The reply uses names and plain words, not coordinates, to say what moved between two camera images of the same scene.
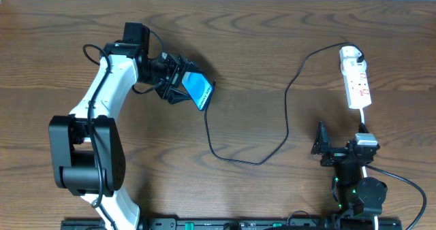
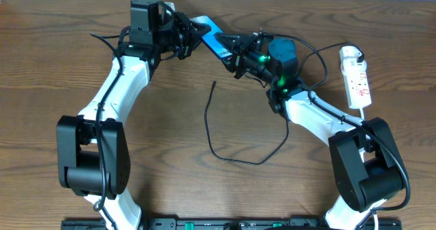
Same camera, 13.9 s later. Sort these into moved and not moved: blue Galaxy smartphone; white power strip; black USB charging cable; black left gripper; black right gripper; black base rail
Moved: black left gripper; black right gripper; blue Galaxy smartphone
Not moved: black USB charging cable; white power strip; black base rail
